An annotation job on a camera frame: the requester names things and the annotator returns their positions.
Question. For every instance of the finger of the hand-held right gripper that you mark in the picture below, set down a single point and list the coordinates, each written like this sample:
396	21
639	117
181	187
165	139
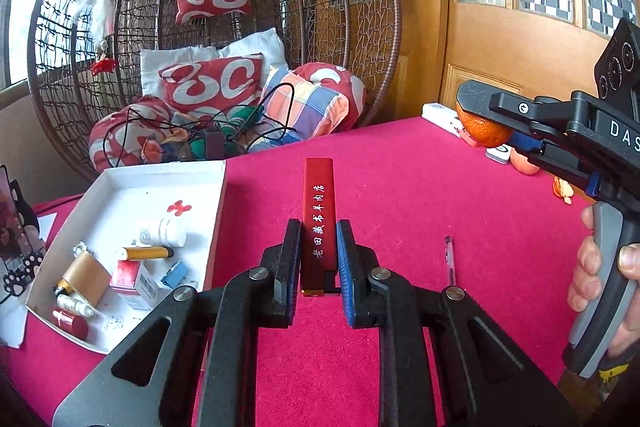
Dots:
480	99
555	162

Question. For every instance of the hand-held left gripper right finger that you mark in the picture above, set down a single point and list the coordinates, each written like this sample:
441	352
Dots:
345	272

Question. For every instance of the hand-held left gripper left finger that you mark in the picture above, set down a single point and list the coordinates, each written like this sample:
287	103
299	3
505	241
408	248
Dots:
290	272

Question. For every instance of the orange tangerine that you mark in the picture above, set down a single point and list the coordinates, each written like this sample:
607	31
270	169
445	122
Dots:
487	132

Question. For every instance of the dark red long box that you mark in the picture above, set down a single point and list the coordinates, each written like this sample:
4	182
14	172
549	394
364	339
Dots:
320	187

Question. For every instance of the blue binder clip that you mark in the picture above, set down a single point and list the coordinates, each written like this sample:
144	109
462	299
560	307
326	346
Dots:
175	276

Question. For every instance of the white plastic bottle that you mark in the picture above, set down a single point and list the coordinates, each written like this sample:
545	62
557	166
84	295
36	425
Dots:
162	232

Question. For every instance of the yellow cylindrical tube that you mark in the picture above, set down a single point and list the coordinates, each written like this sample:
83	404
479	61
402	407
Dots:
145	253

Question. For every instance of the red and white small box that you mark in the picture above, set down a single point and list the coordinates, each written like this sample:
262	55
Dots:
132	284

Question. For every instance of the white shallow cardboard tray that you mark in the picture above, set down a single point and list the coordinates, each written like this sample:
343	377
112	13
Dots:
130	202

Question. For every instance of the small white tube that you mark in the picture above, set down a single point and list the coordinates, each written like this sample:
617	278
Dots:
75	305

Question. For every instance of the red cylinder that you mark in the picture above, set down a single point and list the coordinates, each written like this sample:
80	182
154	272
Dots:
70	324

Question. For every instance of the small yellow lighter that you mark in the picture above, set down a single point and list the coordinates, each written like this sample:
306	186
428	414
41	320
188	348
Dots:
64	288

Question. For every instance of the person's right hand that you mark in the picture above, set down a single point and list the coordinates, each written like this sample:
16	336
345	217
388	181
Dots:
585	277

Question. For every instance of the small orange figurine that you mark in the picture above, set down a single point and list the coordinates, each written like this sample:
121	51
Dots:
563	191

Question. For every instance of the red apple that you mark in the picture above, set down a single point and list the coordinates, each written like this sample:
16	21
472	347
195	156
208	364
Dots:
524	164

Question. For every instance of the salmon pink plastic piece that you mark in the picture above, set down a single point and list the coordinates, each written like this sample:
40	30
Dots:
468	138

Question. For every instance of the white flat box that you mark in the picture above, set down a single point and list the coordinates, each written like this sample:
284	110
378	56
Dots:
440	117

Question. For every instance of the small white square device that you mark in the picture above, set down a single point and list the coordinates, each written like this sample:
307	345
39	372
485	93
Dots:
498	155

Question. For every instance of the clear ballpoint pen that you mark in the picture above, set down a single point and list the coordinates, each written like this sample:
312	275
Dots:
449	257

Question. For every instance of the round red patterned pillow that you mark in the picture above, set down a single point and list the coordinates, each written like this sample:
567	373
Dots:
350	92

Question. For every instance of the dark red power adapter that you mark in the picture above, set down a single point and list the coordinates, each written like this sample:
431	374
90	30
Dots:
214	147

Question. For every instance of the plaid pillow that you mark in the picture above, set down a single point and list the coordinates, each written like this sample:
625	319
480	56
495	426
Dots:
310	107

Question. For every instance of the wicker hanging chair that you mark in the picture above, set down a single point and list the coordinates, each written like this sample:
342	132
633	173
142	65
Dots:
330	7

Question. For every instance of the square red patterned pillow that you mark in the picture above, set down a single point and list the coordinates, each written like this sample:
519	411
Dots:
210	84

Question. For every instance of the white pillow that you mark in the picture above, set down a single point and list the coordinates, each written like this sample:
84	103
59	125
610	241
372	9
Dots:
265	47
155	67

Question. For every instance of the smartphone on cat stand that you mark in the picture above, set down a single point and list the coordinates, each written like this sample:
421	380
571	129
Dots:
25	207

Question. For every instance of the white paper sheet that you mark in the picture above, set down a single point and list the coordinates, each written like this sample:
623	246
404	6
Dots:
12	327

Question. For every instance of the black smartphone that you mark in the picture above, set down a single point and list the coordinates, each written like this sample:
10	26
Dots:
6	227

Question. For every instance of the glass window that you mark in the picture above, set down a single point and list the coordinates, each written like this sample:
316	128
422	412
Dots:
20	32

